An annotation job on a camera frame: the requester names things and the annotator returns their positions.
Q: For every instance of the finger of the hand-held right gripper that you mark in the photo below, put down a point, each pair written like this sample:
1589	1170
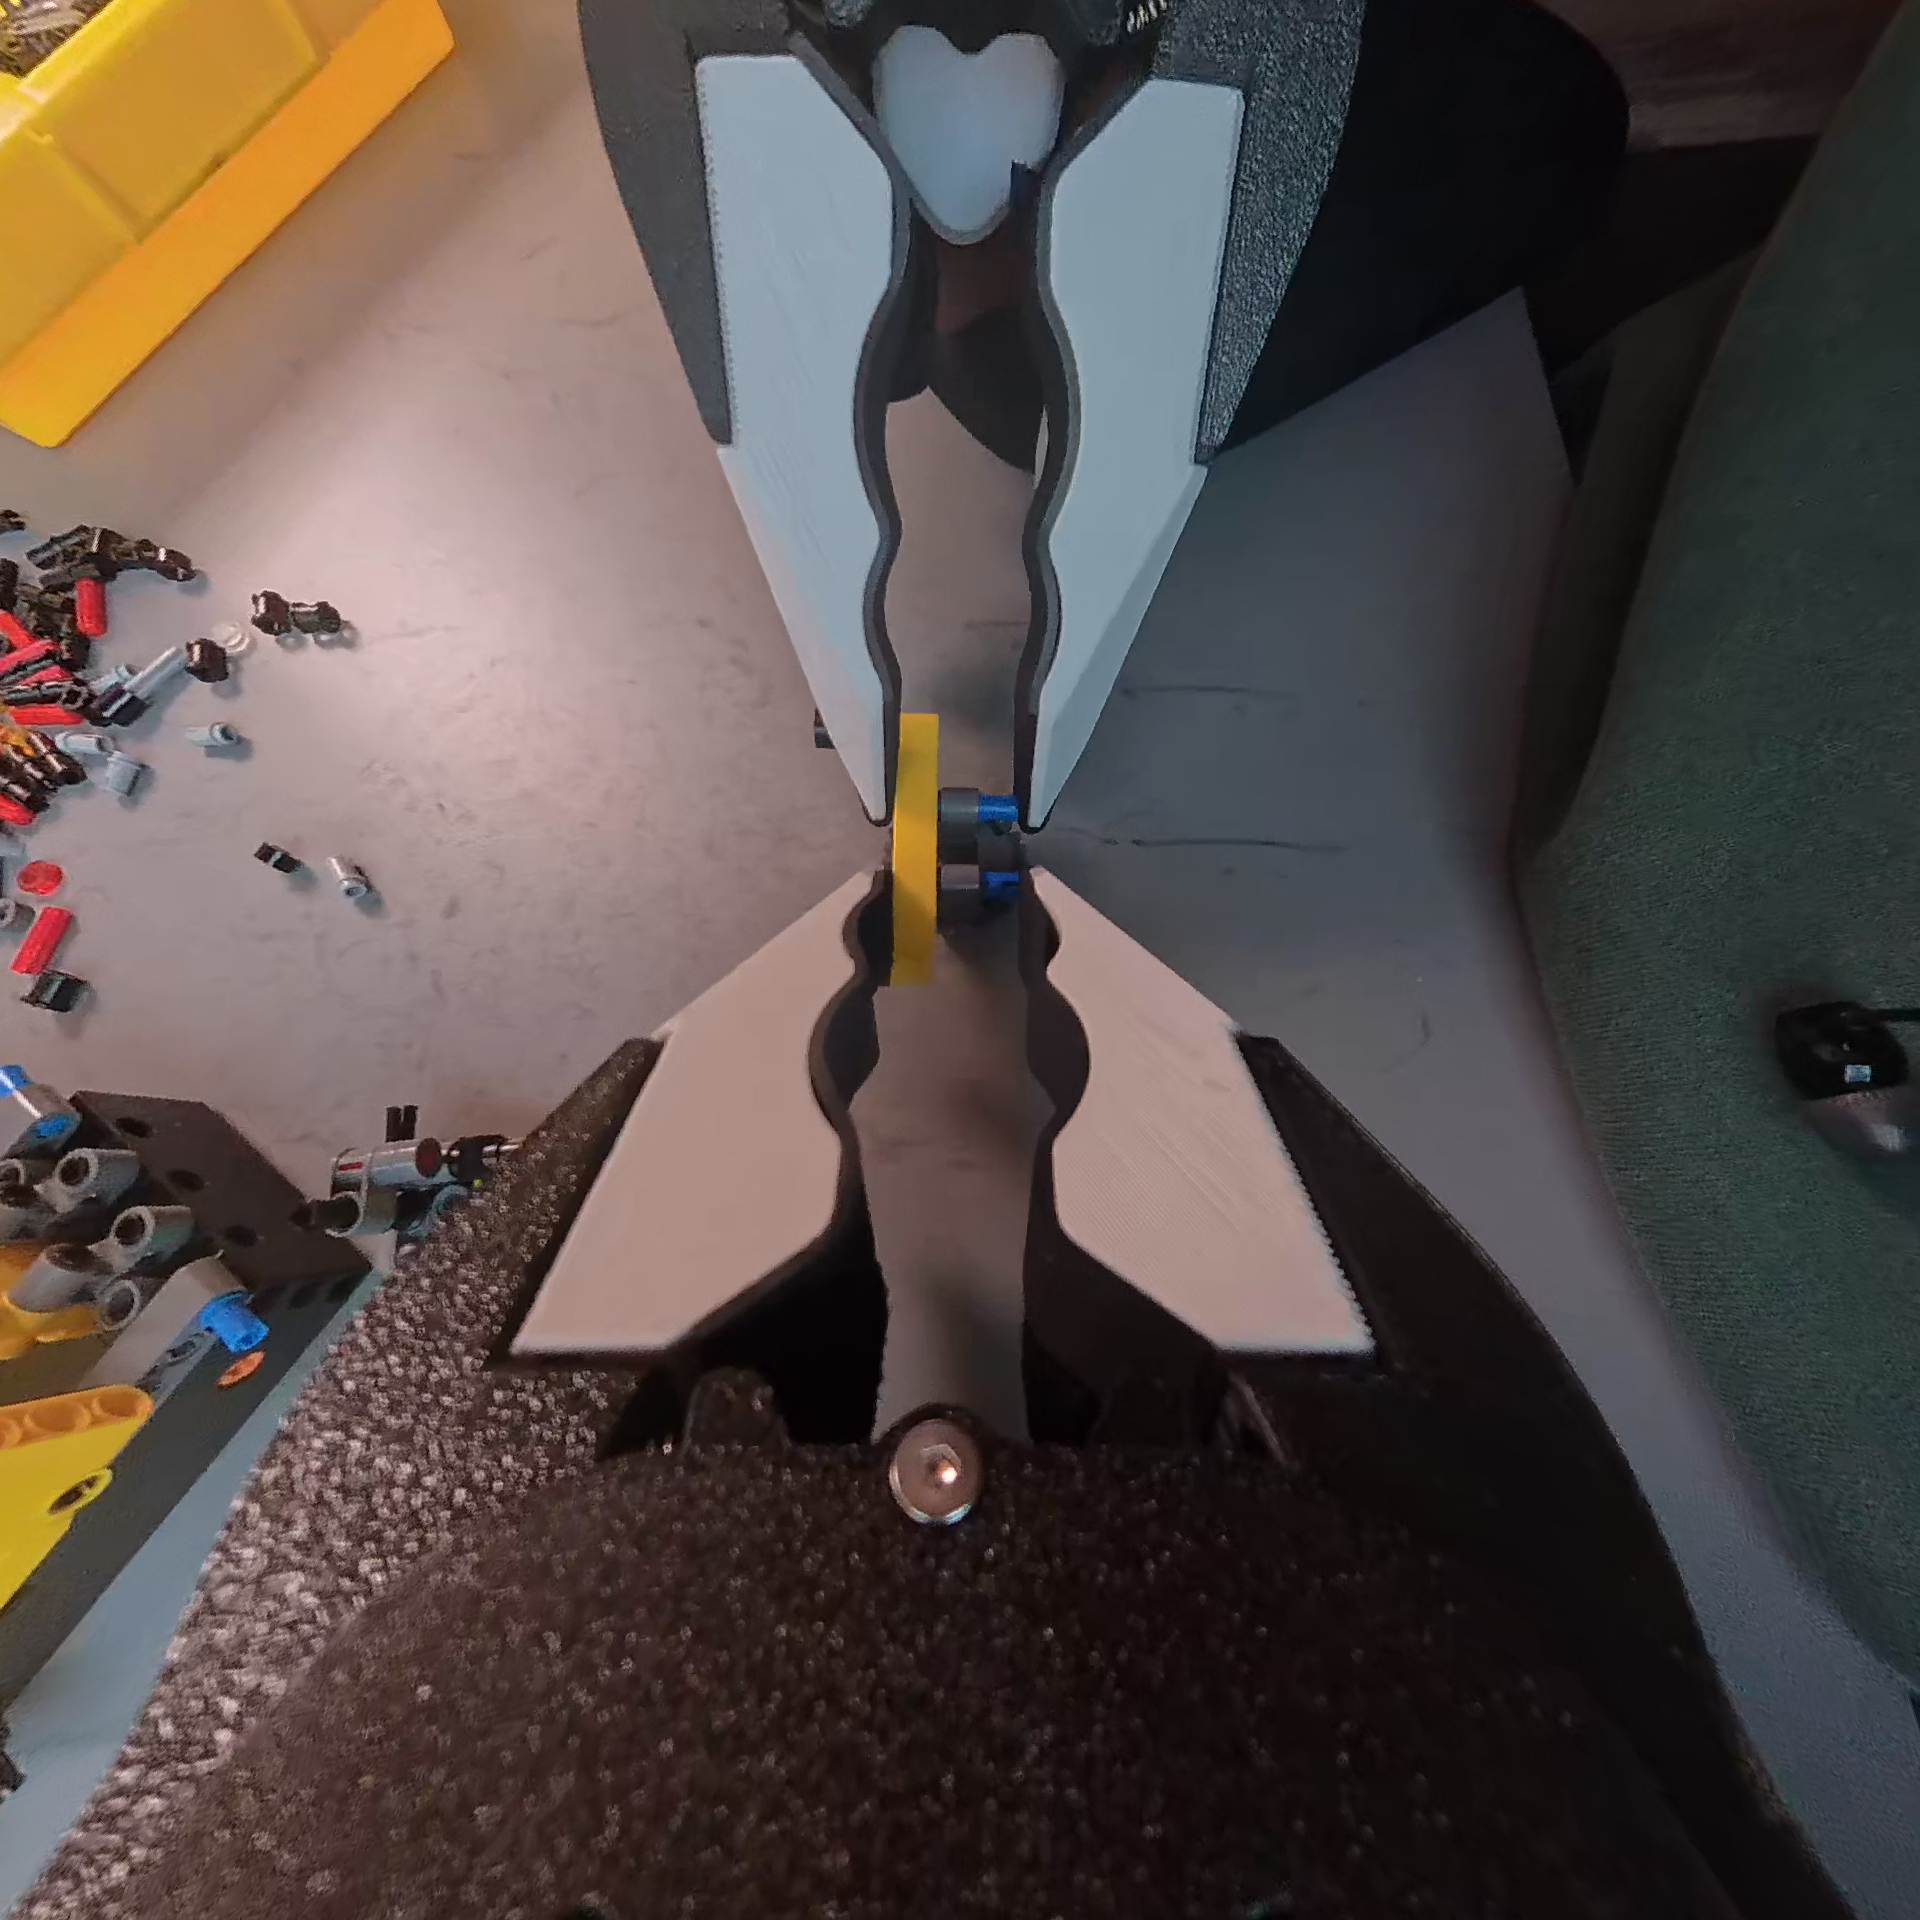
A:
1141	375
796	375

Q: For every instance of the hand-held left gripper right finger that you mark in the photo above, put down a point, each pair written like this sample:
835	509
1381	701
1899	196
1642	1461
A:
1186	1185

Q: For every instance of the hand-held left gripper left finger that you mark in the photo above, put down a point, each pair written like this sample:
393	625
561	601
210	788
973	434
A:
705	1185

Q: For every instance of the grey yellow lego rack assembly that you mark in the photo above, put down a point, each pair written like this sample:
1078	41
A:
399	1177

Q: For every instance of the yellow lego beam with black pins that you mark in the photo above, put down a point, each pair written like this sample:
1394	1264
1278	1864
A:
916	855

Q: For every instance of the grey lego gear with blue pins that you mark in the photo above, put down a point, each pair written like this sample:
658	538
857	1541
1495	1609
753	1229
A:
975	849

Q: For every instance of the single light grey lego pin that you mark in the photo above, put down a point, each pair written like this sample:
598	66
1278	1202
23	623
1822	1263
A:
350	873

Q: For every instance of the large yellow black lego model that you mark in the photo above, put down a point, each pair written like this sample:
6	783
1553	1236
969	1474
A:
135	1244

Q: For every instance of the pile of small lego pins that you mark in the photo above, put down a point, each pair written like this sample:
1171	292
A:
60	675

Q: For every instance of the heap of mixed lego pieces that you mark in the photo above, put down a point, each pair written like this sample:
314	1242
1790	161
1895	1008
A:
38	12

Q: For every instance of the black padded armrest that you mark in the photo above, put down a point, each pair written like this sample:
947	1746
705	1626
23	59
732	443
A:
1470	195

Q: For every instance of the yellow plastic storage bin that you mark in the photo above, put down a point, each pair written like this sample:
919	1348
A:
226	181

